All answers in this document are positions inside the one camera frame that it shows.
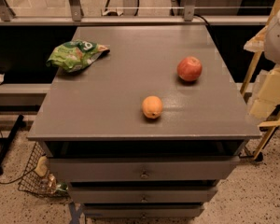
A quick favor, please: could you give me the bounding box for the orange fruit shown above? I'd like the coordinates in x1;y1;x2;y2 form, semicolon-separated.
142;96;162;119

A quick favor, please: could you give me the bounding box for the yellow wooden easel frame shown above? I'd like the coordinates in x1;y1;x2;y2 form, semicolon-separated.
239;0;280;161

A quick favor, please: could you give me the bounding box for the metal rail with brackets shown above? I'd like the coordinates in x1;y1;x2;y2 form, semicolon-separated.
0;0;270;26

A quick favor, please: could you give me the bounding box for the middle grey drawer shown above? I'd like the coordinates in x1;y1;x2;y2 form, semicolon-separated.
69;186;217;203

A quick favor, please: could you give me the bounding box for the black cable behind table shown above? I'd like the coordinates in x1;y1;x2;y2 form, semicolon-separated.
194;13;222;51

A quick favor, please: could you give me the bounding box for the red apple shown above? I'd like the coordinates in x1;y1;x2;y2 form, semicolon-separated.
176;56;203;82

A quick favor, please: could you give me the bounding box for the grey drawer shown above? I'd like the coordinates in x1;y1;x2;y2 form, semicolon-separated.
69;186;217;203
49;156;240;182
84;205;203;218

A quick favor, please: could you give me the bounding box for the top grey drawer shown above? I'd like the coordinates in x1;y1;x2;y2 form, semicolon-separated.
49;156;240;182

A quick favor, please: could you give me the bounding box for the black floor stand bar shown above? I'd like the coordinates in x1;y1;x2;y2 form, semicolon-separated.
0;115;25;175

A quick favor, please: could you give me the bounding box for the grey drawer cabinet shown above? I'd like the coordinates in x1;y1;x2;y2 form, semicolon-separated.
29;26;259;209

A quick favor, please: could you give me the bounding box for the green rice chip bag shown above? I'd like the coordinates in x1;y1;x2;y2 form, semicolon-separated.
46;40;110;73

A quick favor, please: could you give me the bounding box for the bottom grey drawer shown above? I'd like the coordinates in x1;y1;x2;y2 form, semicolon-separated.
84;205;203;218

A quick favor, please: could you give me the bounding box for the wire mesh basket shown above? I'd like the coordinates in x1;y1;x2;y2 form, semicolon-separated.
18;143;68;198

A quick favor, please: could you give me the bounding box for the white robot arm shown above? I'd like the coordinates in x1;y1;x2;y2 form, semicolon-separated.
244;10;280;119

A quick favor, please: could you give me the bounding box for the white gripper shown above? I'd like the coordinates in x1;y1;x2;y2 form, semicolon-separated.
244;26;280;119

